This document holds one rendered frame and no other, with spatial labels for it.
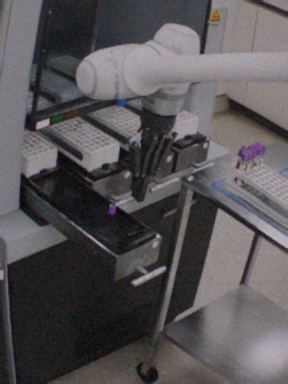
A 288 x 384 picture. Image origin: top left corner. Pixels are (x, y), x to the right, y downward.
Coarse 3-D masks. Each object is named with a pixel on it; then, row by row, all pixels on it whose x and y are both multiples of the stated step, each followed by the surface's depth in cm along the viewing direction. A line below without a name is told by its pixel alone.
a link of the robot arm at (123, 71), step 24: (120, 48) 128; (144, 48) 127; (96, 72) 125; (120, 72) 126; (144, 72) 124; (168, 72) 121; (192, 72) 120; (216, 72) 119; (240, 72) 118; (264, 72) 117; (96, 96) 128; (120, 96) 129
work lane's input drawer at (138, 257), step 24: (24, 192) 170; (48, 192) 168; (72, 192) 169; (96, 192) 168; (48, 216) 164; (72, 216) 159; (96, 216) 162; (120, 216) 164; (72, 240) 160; (96, 240) 154; (120, 240) 153; (144, 240) 155; (120, 264) 152; (144, 264) 159
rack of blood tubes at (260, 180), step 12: (228, 168) 175; (264, 168) 178; (228, 180) 176; (252, 180) 170; (264, 180) 171; (276, 180) 173; (240, 192) 174; (252, 192) 173; (264, 192) 168; (276, 192) 167; (252, 204) 172; (264, 204) 169; (276, 204) 173; (276, 216) 166
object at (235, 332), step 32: (224, 160) 190; (192, 192) 181; (224, 192) 176; (256, 224) 165; (256, 256) 228; (160, 320) 204; (192, 320) 213; (224, 320) 214; (256, 320) 215; (192, 352) 199; (224, 352) 200; (256, 352) 201
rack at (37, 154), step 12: (24, 132) 180; (24, 144) 174; (36, 144) 176; (48, 144) 176; (24, 156) 169; (36, 156) 169; (48, 156) 172; (24, 168) 170; (36, 168) 171; (48, 168) 174
